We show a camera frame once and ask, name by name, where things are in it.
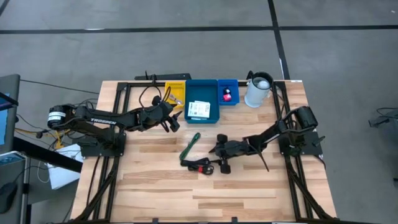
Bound large blue plastic bin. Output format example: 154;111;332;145
183;78;221;124

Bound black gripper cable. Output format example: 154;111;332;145
248;140;270;172
139;83;163;108

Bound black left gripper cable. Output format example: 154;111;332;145
139;83;163;108

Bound small blue plastic bin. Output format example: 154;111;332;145
217;78;241;106

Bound thin black floor cable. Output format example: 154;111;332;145
20;79;101;95

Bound green black braided cable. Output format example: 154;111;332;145
179;132;202;162

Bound grey computer monitor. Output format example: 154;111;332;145
0;73;21;155

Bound black long flat bar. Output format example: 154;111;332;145
134;73;192;81

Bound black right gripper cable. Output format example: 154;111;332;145
248;140;270;172

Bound yellow floor cable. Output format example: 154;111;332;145
14;126;75;150

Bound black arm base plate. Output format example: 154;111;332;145
277;130;324;157
76;132;127;158

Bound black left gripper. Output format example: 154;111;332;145
149;95;183;134

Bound black mouse blue light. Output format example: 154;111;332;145
0;182;18;215

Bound yellow plastic bin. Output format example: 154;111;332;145
164;80;187;108

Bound black aluminium table frame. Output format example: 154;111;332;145
70;80;338;224

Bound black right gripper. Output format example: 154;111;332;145
208;133;251;175

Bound black tripod base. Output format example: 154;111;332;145
368;107;398;128

